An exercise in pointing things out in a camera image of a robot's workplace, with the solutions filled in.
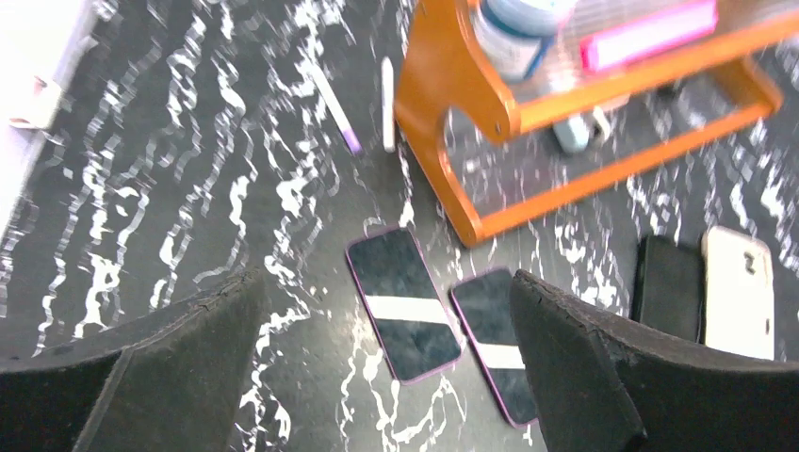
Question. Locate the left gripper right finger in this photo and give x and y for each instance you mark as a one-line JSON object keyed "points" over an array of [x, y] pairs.
{"points": [[603, 382]]}

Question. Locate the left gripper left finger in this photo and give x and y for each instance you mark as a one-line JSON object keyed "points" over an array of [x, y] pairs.
{"points": [[168, 381]]}

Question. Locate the black smartphone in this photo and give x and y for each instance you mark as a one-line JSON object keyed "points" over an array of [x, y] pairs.
{"points": [[669, 288]]}

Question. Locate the purple smartphone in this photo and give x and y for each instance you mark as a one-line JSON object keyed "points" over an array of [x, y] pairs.
{"points": [[410, 320], [482, 305]]}

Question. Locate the phone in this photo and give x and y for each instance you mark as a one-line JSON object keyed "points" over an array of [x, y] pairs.
{"points": [[740, 300]]}

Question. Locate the pink and blue stapler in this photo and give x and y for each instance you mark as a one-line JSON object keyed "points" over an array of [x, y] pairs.
{"points": [[588, 129]]}

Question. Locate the purple white pen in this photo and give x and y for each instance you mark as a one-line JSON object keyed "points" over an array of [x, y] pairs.
{"points": [[339, 116]]}

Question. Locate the pink flat bar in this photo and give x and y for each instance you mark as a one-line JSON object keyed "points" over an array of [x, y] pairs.
{"points": [[628, 43]]}

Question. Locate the orange wooden shelf rack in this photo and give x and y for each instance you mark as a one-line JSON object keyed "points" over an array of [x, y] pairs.
{"points": [[445, 68]]}

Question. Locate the blue lidded jar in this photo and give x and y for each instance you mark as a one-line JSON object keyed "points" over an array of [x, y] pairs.
{"points": [[515, 35]]}

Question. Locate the white marker pen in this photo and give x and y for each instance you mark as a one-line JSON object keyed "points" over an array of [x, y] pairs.
{"points": [[388, 97]]}

